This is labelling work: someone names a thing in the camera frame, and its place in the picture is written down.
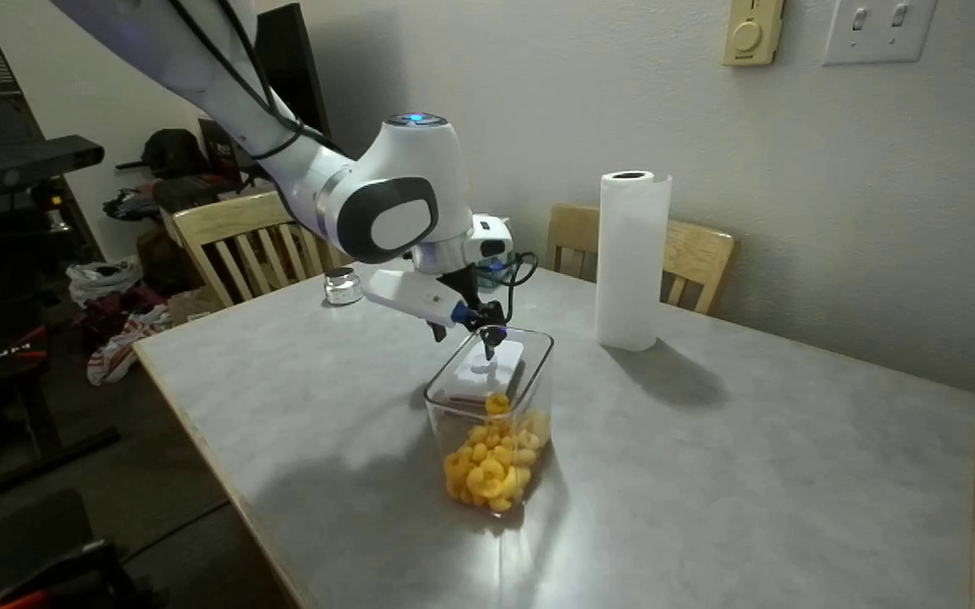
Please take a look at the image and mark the white container lid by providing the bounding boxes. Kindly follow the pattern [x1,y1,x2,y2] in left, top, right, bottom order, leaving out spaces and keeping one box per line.
[442,340,524,399]

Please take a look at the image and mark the wooden chair left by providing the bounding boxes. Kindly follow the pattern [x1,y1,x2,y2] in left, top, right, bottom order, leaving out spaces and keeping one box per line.
[173,192,344,307]

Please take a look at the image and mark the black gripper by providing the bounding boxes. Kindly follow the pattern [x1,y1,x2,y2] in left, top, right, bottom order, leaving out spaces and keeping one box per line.
[439,269,508,363]

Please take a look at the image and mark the white light switch plate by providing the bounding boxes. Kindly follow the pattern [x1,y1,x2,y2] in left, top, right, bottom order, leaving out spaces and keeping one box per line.
[823,0,939,68]

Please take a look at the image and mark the white paper towel roll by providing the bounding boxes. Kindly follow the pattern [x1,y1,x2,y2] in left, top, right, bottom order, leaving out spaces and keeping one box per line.
[596,170,669,351]

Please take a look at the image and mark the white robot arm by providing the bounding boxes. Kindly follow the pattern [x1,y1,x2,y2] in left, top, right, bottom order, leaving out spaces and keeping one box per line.
[50,0,510,355]

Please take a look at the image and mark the wooden chair right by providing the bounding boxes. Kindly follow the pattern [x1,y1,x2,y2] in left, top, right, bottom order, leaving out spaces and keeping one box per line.
[547,202,734,315]

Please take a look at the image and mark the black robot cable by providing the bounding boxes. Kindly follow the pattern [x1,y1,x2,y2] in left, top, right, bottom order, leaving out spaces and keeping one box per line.
[474,252,541,307]

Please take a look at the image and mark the black monitor screen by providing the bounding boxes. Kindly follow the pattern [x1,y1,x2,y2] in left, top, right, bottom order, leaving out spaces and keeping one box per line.
[254,5,328,135]

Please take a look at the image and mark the wooden chair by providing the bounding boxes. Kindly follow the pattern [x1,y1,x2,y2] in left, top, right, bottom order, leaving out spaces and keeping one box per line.
[547,202,734,315]
[173,192,344,307]

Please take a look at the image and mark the small silver metal bowl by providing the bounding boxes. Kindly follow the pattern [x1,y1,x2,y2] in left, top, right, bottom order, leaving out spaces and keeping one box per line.
[322,269,362,307]

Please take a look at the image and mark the black keyboard stand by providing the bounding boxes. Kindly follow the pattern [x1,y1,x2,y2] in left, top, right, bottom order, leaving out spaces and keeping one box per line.
[0,135,123,495]

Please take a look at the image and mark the clear plastic food container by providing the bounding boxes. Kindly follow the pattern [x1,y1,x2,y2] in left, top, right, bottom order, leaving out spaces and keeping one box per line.
[422,327,556,519]

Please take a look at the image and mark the yellow snack pieces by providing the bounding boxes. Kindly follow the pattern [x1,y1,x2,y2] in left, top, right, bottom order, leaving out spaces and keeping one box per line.
[442,391,547,513]

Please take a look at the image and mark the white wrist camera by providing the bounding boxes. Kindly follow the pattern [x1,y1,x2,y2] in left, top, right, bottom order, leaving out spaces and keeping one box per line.
[468,214,510,260]

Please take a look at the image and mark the beige wall thermostat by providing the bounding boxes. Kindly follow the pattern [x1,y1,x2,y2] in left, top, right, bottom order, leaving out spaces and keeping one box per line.
[721,0,787,68]

